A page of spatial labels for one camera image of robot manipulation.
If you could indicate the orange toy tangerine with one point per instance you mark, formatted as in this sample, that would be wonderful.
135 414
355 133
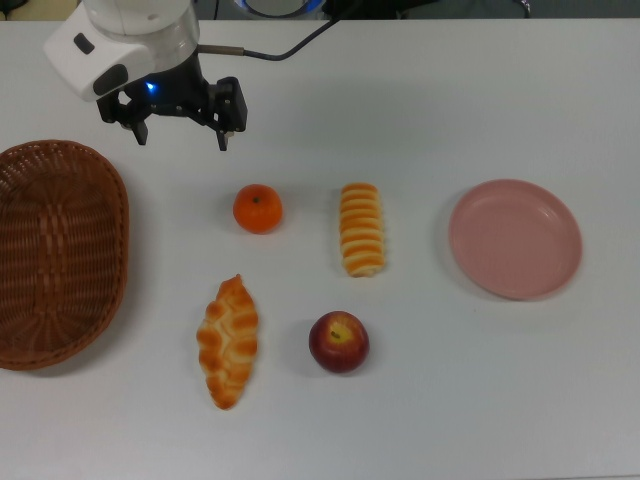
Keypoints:
257 210

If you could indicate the striped toy bread roll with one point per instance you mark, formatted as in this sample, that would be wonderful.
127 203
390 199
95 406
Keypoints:
361 230

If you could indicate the brown woven basket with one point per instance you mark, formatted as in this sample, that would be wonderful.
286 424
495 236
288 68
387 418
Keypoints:
60 250

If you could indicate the pink plate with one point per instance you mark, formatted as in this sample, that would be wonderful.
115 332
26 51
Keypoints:
515 240

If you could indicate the braided toy bread loaf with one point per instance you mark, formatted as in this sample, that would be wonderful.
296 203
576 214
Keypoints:
229 345

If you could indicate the red toy apple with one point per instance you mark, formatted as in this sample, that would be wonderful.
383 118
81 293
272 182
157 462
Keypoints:
339 345

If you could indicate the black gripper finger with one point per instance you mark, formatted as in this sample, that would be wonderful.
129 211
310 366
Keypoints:
140 131
232 107

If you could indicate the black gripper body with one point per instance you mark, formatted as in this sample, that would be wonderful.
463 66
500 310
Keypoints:
175 90

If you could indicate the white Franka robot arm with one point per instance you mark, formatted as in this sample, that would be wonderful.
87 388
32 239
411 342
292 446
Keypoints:
125 30

